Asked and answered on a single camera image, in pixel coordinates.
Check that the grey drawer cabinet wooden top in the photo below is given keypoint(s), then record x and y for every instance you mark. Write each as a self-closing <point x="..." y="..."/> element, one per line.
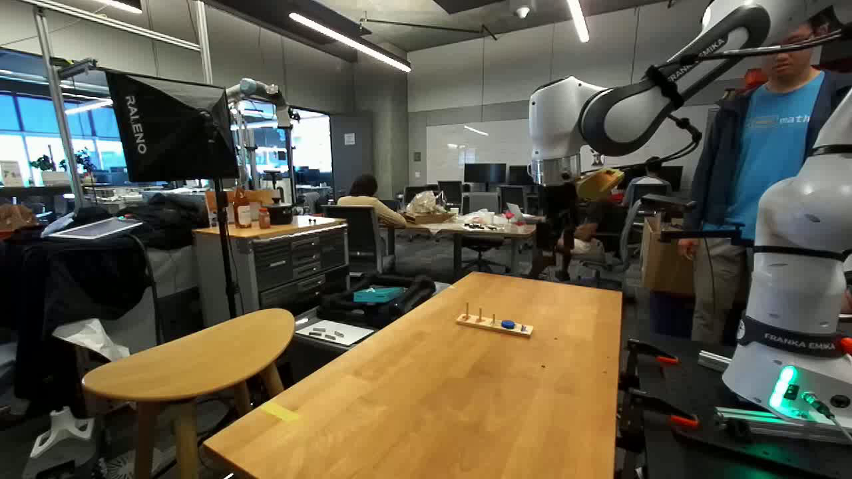
<point x="283" y="262"/>

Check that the black draped clothing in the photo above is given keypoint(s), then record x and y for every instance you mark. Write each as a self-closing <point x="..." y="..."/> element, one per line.
<point x="69" y="293"/>

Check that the person in blue shirt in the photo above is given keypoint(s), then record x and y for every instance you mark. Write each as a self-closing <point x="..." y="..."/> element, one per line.
<point x="769" y="143"/>

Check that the yellow wrist attachment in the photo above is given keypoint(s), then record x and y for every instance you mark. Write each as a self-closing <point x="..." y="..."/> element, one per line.
<point x="600" y="184"/>

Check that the seated person in beige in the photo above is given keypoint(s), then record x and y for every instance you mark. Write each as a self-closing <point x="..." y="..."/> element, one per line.
<point x="366" y="203"/>

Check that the black cup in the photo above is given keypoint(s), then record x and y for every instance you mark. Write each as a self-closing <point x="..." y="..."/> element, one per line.
<point x="279" y="214"/>

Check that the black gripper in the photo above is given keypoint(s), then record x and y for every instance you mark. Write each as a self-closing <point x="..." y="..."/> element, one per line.
<point x="558" y="210"/>

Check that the wooden work table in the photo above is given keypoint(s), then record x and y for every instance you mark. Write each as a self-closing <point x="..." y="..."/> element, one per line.
<point x="462" y="232"/>

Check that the black backpack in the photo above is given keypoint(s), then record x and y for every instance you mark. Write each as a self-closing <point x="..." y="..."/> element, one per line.
<point x="173" y="223"/>

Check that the white crumpled cloth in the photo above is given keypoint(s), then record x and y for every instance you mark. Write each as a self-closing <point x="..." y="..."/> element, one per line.
<point x="92" y="339"/>

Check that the white crumpled packaging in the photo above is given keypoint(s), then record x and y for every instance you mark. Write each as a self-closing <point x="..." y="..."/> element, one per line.
<point x="490" y="223"/>

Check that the white wall board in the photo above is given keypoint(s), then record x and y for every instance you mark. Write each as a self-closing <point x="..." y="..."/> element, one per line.
<point x="479" y="143"/>

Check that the grey tray on floor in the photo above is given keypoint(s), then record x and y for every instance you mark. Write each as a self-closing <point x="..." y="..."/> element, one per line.
<point x="331" y="333"/>

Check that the black office chair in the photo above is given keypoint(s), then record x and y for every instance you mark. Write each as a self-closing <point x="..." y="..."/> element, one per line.
<point x="355" y="236"/>

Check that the black softbox light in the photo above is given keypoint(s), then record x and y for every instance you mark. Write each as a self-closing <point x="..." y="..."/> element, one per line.
<point x="173" y="128"/>

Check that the orange items on cabinet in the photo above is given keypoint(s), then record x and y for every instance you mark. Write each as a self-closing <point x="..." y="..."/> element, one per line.
<point x="251" y="211"/>

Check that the black bag with teal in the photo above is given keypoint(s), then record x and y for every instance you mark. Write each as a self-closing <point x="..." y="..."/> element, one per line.
<point x="375" y="296"/>

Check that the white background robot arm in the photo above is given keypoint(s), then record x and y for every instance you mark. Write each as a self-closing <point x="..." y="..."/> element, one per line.
<point x="255" y="94"/>

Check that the grey flat board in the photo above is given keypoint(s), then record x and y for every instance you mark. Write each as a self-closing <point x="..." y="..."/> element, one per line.
<point x="94" y="231"/>

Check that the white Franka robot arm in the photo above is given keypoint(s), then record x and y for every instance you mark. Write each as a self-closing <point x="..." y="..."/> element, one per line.
<point x="799" y="240"/>

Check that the black light stand pole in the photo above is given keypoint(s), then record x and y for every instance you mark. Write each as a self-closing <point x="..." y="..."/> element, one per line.
<point x="226" y="258"/>

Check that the black computer monitor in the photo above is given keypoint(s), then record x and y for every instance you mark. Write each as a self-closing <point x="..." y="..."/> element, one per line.
<point x="483" y="174"/>
<point x="520" y="174"/>

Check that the white bag pile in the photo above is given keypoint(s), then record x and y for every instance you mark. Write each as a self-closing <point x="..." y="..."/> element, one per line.
<point x="427" y="210"/>

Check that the round wooden stool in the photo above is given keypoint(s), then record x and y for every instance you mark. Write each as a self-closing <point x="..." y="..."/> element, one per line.
<point x="196" y="356"/>

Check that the brown cardboard box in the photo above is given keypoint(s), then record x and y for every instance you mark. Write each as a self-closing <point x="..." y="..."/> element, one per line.
<point x="667" y="262"/>

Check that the short ceiling strip light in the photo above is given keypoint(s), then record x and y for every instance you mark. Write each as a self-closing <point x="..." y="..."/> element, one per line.
<point x="579" y="21"/>

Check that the silver metal pole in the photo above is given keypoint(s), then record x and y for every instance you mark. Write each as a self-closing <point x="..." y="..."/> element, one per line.
<point x="54" y="108"/>

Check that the long ceiling strip light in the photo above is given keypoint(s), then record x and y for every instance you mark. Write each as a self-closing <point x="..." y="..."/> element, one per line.
<point x="347" y="41"/>

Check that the wooden peg stand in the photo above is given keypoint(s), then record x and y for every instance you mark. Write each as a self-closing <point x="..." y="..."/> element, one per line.
<point x="494" y="325"/>

